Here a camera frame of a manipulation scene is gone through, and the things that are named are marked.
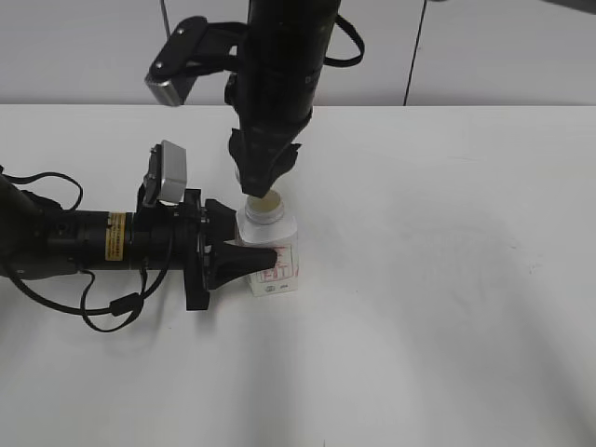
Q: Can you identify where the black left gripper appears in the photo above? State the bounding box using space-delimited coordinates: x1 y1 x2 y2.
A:
132 188 276 311

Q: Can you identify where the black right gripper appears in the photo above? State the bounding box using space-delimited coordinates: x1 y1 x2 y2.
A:
224 65 321 196

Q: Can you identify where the white square plastic bottle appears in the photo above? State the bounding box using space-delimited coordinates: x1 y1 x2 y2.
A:
235 194 300 299

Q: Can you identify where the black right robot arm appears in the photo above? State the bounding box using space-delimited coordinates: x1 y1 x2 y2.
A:
224 0 340 197

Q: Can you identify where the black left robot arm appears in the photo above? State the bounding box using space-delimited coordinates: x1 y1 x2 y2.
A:
1 175 278 315

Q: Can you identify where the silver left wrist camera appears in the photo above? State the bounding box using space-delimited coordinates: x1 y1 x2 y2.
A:
142 140 187 207

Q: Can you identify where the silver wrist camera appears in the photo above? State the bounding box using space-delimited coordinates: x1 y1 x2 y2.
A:
144 16 248 107
142 140 187 207

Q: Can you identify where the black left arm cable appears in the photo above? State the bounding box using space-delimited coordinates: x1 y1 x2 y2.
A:
0 171 169 332

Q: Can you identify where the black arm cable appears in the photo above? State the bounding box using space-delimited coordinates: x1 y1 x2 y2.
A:
0 171 169 332
323 13 366 67

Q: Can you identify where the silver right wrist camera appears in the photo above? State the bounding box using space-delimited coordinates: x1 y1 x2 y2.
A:
144 16 248 107

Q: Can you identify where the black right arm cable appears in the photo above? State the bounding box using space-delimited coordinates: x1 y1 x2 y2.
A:
323 13 366 67

